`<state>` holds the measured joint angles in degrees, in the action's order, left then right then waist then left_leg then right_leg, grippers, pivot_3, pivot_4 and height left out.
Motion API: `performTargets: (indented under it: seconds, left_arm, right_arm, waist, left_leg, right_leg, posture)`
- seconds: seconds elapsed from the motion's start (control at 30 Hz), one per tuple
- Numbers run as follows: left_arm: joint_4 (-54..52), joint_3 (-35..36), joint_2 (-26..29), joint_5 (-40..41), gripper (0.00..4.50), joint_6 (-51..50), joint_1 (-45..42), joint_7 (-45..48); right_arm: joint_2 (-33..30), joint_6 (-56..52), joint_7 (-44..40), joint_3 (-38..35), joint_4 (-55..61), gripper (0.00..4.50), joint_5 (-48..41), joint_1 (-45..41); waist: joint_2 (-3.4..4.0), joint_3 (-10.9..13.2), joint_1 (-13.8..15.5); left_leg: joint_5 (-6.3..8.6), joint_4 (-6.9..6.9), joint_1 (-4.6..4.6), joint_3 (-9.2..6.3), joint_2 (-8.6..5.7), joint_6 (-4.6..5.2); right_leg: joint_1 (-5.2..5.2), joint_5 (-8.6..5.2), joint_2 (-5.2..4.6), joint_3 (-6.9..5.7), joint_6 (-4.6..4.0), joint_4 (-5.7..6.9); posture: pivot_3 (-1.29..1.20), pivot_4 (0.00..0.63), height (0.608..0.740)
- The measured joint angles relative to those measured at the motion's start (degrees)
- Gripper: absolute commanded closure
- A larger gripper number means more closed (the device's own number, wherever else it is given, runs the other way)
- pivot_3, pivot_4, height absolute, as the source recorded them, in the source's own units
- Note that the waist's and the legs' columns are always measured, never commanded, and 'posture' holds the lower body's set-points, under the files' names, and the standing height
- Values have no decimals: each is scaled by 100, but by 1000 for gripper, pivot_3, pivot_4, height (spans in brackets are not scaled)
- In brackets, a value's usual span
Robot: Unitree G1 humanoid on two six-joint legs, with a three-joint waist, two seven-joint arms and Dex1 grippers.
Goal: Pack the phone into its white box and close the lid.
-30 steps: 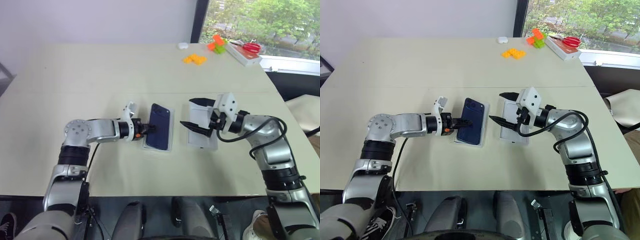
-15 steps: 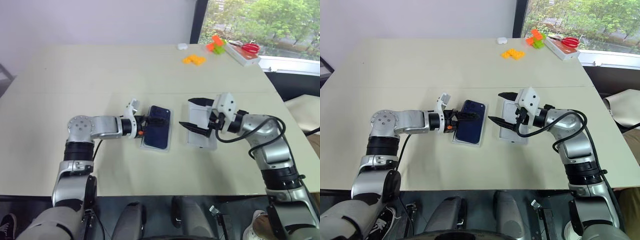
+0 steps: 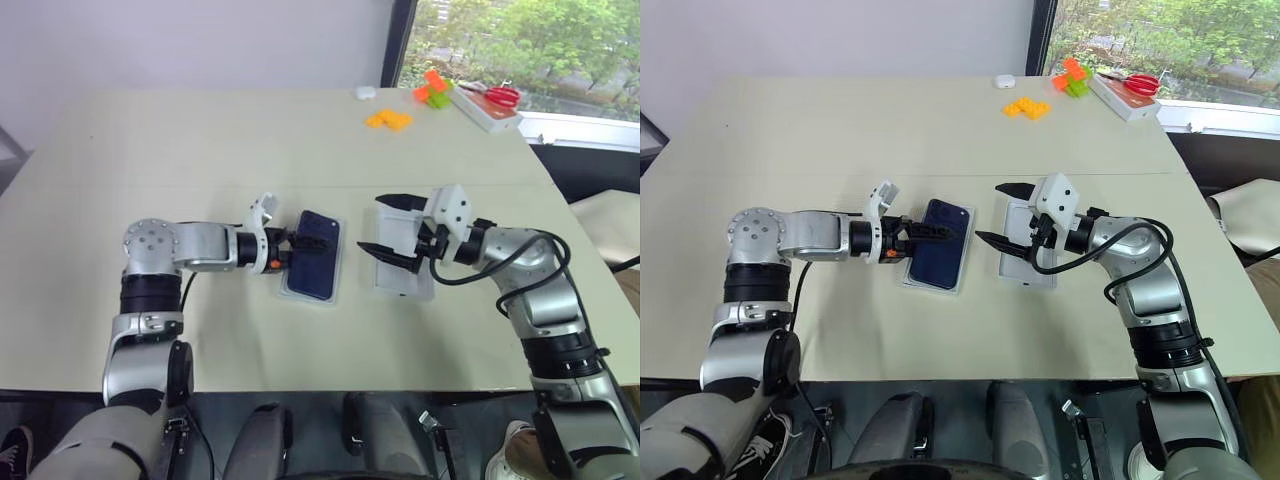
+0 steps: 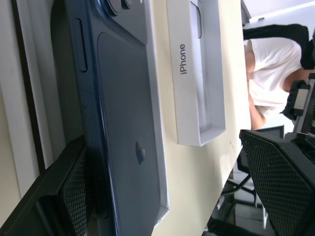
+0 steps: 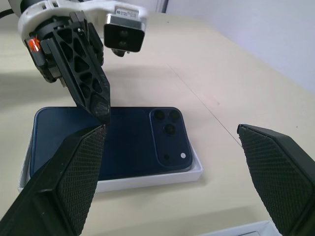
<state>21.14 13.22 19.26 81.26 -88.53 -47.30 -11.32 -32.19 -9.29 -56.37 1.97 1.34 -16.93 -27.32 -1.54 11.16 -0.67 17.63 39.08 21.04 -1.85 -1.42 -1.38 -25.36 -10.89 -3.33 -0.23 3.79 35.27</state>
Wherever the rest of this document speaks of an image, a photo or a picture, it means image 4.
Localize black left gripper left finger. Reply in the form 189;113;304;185
0;135;95;236

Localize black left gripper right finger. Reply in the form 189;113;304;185
239;128;315;236

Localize dark blue smartphone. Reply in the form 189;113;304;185
50;0;163;236

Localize black swivel chair base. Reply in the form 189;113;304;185
221;157;269;212

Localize person in white shirt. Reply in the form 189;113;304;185
242;38;315;131

